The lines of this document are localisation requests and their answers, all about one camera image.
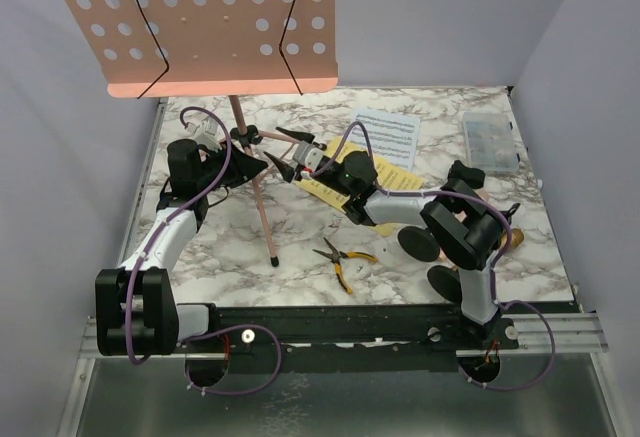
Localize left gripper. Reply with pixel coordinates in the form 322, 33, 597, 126
197, 140, 267, 193

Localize pink perforated music stand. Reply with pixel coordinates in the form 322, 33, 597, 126
38, 0, 341, 267

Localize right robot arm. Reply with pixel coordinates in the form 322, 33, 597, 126
267, 121, 520, 349

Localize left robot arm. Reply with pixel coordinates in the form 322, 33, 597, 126
95, 139, 267, 358

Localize yellow sheet music page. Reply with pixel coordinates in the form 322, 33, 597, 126
294, 137, 425, 237

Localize white sheet music page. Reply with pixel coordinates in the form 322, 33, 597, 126
352, 109, 421, 171

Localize clear plastic parts box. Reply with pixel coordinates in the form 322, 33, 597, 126
461, 112, 520, 174

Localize black mic stand front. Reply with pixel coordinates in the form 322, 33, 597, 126
426, 201, 521, 304

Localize gold toy microphone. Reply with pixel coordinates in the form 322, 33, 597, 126
499, 228, 525, 252

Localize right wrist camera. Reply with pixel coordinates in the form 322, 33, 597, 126
292, 141, 326, 181

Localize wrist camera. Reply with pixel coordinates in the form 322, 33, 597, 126
186, 118, 221, 152
292, 141, 326, 181

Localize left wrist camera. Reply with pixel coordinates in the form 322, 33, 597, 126
186, 118, 221, 152

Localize yellow handled pliers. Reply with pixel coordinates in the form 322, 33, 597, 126
313, 238, 379, 295

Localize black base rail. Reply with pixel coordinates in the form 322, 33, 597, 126
99, 301, 521, 376

